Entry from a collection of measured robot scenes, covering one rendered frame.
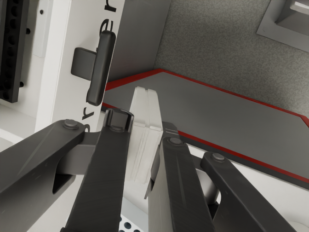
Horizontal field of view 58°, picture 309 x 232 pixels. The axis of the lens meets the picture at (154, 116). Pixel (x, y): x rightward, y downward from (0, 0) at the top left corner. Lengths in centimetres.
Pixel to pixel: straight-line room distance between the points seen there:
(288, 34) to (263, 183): 79
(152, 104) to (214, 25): 101
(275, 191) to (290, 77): 77
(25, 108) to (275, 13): 93
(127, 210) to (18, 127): 21
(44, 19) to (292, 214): 42
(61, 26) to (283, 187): 35
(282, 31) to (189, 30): 34
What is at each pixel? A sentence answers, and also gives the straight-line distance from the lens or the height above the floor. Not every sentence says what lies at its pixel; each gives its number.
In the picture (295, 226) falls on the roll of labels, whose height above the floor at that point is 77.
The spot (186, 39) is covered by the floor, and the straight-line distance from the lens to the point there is 117.
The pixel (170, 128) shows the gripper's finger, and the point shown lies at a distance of 15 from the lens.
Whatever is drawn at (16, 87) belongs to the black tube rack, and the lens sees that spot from 40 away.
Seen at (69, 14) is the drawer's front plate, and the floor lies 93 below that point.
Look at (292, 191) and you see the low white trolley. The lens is 45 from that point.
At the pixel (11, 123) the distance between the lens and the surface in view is 41.
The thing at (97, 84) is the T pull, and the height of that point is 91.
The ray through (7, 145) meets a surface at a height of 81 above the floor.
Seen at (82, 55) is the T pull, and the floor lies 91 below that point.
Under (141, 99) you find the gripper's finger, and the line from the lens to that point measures 16.
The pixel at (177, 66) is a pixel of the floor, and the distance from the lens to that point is 118.
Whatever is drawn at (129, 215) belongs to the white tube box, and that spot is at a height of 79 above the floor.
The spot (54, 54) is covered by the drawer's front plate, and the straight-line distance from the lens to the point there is 28.
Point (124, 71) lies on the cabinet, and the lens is 85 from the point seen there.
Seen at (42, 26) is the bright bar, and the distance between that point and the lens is 39.
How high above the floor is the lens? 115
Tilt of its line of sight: 68 degrees down
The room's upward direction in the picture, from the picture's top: 129 degrees counter-clockwise
